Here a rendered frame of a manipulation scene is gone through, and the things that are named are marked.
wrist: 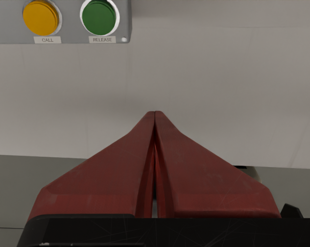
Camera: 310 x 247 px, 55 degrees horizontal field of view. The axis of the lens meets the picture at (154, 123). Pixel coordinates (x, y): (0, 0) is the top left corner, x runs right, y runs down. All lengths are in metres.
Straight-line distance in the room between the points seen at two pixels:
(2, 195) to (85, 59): 1.77
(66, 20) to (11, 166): 1.65
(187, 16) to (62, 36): 0.20
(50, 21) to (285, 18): 0.35
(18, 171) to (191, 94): 1.59
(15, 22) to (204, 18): 0.27
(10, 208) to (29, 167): 0.42
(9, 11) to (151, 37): 0.21
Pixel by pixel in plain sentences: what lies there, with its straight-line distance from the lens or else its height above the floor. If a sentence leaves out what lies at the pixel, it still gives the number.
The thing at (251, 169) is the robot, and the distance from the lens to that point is 0.84.
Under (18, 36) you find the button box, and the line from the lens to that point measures 0.43.
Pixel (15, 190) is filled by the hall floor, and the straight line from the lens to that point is 2.14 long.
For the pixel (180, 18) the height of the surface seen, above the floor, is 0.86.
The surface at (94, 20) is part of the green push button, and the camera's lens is 0.38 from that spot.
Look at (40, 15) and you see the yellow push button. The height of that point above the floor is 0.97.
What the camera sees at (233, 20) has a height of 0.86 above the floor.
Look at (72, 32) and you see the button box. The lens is 0.40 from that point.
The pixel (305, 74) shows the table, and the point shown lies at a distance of 0.59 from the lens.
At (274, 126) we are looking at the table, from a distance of 0.63.
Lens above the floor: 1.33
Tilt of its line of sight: 56 degrees down
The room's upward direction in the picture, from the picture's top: 180 degrees clockwise
